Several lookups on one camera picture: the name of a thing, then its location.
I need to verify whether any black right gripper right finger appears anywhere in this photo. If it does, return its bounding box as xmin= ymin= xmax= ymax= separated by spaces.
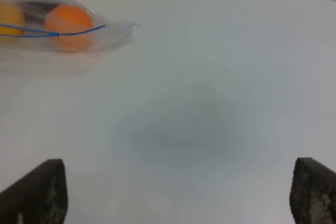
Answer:
xmin=289 ymin=157 xmax=335 ymax=224

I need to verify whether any clear zip file bag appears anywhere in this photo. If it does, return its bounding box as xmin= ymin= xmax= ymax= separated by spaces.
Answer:
xmin=1 ymin=0 xmax=139 ymax=61

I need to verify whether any orange fruit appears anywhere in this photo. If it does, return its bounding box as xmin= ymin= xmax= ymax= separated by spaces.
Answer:
xmin=44 ymin=5 xmax=93 ymax=52

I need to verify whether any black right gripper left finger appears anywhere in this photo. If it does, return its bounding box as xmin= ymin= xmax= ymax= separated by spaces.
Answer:
xmin=1 ymin=159 xmax=68 ymax=223

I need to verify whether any yellow pear fruit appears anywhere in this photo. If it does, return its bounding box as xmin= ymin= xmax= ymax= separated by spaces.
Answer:
xmin=1 ymin=1 xmax=25 ymax=36

